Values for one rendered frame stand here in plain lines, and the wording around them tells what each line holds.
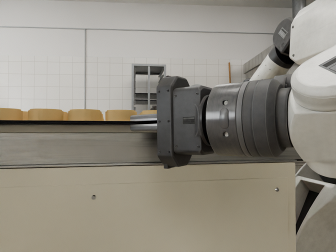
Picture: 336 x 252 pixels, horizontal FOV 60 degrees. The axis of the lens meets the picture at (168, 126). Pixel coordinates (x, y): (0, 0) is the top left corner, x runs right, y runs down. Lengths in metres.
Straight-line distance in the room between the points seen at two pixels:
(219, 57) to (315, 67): 4.81
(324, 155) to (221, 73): 4.75
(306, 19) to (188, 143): 0.58
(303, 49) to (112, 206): 0.62
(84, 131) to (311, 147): 0.31
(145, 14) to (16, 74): 2.29
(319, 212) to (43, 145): 0.57
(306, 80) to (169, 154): 0.18
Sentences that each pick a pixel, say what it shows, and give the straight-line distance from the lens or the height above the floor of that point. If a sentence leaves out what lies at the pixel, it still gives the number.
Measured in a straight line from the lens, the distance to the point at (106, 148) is 0.47.
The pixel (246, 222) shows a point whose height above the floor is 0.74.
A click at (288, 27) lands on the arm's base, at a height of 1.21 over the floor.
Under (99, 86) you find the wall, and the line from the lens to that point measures 4.92.
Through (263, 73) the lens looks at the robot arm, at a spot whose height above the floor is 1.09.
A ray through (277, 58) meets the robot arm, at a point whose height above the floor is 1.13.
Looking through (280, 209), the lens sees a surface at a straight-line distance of 0.55.
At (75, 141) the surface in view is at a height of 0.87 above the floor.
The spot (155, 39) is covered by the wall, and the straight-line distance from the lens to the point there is 5.04.
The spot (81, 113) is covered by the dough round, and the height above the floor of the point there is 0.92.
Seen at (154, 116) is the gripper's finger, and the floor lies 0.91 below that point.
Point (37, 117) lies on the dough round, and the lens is 0.46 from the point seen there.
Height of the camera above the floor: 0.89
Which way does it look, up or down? 1 degrees up
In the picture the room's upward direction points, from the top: straight up
